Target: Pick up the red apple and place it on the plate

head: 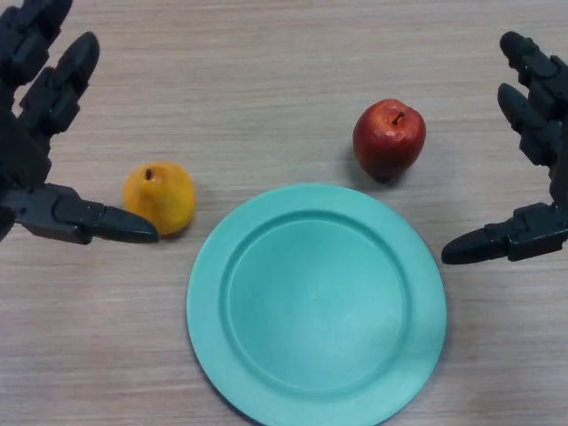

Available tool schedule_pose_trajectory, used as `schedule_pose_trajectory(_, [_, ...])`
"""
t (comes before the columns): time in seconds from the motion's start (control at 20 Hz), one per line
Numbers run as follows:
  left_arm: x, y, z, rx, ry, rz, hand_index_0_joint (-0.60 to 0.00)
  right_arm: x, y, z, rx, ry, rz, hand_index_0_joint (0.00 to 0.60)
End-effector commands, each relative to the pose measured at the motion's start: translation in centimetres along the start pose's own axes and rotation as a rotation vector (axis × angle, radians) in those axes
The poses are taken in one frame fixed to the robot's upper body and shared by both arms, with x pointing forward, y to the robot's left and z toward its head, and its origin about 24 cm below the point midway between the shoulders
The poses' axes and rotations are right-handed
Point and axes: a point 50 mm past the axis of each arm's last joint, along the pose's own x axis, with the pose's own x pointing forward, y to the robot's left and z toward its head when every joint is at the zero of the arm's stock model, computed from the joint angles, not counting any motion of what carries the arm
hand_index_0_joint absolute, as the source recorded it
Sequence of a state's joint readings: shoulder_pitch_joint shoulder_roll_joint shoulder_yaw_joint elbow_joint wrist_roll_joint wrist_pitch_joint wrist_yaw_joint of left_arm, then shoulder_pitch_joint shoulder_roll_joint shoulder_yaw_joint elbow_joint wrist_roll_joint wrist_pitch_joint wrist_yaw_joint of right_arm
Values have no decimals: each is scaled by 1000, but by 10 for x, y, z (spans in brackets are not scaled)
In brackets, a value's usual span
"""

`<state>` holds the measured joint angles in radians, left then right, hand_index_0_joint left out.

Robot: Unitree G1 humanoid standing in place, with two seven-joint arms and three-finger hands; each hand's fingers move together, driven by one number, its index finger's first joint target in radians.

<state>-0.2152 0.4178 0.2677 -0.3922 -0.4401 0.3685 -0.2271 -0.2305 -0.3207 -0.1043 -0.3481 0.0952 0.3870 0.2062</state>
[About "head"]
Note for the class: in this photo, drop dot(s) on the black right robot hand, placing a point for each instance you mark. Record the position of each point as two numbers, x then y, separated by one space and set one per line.
543 128

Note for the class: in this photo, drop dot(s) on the yellow pear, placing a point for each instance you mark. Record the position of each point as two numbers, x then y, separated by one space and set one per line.
164 195

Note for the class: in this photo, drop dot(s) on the red apple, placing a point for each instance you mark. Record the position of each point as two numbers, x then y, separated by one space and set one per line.
388 142

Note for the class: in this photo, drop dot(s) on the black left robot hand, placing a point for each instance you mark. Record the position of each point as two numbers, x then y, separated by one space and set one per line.
26 146

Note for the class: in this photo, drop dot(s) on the green round plate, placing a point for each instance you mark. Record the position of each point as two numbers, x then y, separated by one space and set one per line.
317 310

